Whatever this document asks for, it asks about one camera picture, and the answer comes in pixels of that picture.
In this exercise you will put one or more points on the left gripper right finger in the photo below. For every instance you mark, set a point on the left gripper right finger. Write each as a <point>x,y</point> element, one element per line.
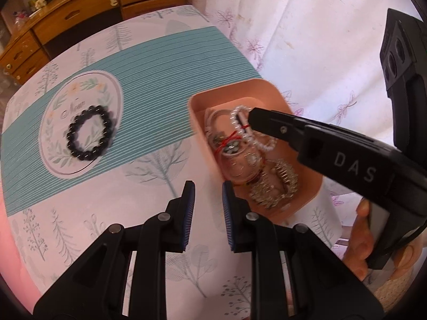
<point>295,275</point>

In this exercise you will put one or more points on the pink paper box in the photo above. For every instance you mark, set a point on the pink paper box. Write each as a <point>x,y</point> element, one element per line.
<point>240,98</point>

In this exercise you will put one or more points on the pink blanket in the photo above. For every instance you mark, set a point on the pink blanket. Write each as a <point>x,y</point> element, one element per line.
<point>13,270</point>

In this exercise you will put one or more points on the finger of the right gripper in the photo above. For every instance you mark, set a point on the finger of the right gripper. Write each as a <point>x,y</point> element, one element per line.
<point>283,126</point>

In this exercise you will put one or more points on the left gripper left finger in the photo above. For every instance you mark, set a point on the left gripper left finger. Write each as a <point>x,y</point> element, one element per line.
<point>122,274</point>

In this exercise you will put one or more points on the white floral curtain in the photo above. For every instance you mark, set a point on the white floral curtain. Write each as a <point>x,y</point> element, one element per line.
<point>322,55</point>

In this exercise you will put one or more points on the tree-print tablecloth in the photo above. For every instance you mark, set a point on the tree-print tablecloth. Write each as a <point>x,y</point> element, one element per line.
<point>101,135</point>

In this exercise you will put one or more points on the right hand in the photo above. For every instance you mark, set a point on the right hand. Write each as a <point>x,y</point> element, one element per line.
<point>361,245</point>

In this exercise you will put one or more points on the wooden desk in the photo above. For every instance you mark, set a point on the wooden desk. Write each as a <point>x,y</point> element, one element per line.
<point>63,23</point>

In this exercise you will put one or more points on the clear pink bangle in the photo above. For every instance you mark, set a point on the clear pink bangle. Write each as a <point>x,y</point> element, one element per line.
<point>242,167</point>

